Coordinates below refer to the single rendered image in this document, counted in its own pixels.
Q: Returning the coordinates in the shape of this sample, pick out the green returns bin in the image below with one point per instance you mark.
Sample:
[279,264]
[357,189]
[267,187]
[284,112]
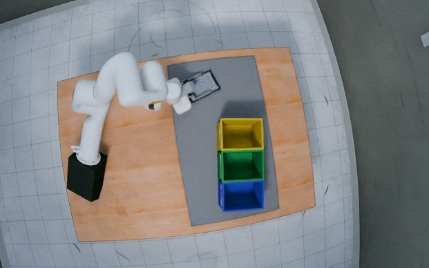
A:
[248,165]

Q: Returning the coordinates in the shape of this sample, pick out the yellow recycle bin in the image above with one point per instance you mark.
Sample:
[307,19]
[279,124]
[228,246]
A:
[236,134]

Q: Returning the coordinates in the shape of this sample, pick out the blue open-top bin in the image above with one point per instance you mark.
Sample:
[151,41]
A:
[241,197]

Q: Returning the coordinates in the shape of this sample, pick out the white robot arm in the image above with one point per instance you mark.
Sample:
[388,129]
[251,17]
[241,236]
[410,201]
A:
[120,73]

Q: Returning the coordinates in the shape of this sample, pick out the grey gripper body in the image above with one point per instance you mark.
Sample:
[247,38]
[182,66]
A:
[184,104]

